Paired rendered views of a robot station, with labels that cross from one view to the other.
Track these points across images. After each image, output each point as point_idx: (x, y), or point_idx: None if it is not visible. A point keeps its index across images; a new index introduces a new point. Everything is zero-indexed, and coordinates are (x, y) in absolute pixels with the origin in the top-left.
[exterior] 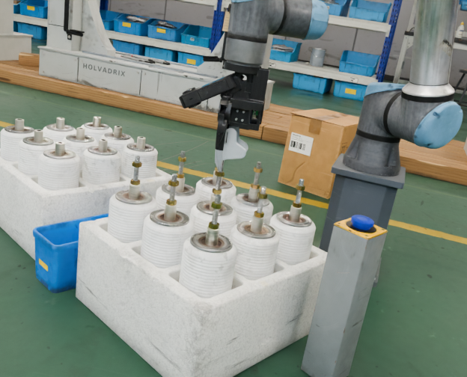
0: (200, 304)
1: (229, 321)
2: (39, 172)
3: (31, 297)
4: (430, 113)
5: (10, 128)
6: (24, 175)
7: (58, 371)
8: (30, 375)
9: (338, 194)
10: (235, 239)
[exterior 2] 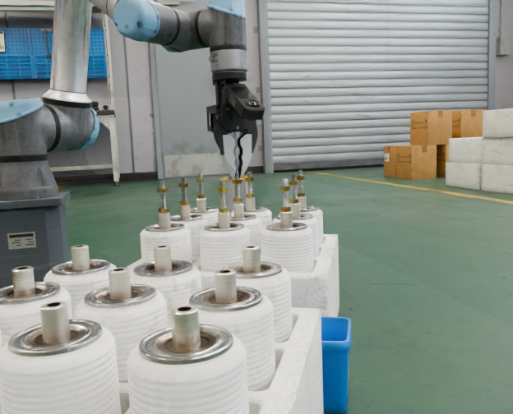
0: (331, 235)
1: None
2: (289, 306)
3: (376, 393)
4: (95, 115)
5: (205, 349)
6: (288, 349)
7: (404, 338)
8: (427, 342)
9: (57, 228)
10: (270, 216)
